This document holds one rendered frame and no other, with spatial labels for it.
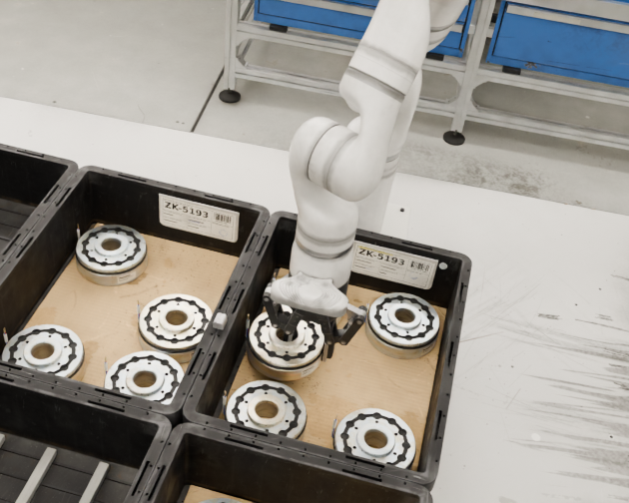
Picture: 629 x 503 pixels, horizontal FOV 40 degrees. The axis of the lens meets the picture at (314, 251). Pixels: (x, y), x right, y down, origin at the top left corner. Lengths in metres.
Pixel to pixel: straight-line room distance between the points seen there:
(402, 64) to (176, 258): 0.56
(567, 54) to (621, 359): 1.65
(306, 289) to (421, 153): 2.11
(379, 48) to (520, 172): 2.22
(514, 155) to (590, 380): 1.80
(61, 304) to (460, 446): 0.61
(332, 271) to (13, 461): 0.45
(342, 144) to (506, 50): 2.12
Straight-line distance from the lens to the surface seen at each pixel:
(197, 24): 3.70
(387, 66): 0.92
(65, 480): 1.10
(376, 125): 0.92
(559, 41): 3.00
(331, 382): 1.19
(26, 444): 1.14
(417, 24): 0.93
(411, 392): 1.20
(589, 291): 1.63
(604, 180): 3.21
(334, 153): 0.92
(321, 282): 1.02
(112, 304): 1.27
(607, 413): 1.45
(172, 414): 1.02
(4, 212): 1.45
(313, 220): 0.97
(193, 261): 1.33
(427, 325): 1.25
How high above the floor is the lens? 1.75
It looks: 42 degrees down
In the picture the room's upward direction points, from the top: 8 degrees clockwise
